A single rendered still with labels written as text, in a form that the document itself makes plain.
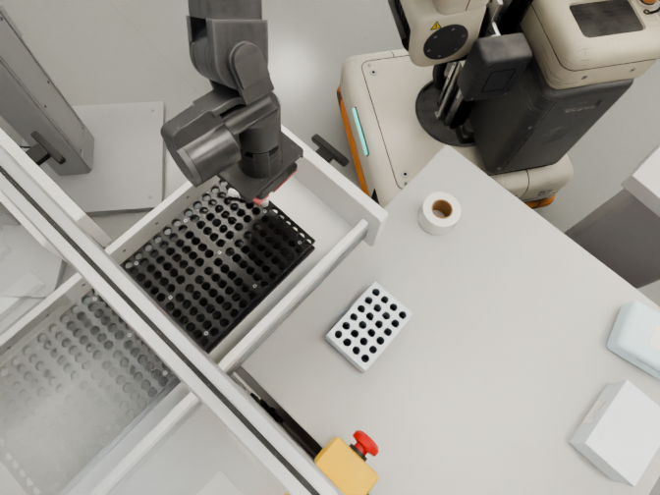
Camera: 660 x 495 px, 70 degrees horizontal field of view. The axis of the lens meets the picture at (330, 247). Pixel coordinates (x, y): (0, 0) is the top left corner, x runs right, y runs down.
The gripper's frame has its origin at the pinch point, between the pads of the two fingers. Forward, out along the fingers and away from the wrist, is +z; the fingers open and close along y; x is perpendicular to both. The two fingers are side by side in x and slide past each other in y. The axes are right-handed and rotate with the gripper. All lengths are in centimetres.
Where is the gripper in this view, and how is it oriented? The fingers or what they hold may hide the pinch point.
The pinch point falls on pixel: (263, 192)
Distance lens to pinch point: 69.9
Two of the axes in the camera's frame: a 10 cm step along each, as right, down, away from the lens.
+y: -6.7, 6.7, -3.3
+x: 7.4, 6.4, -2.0
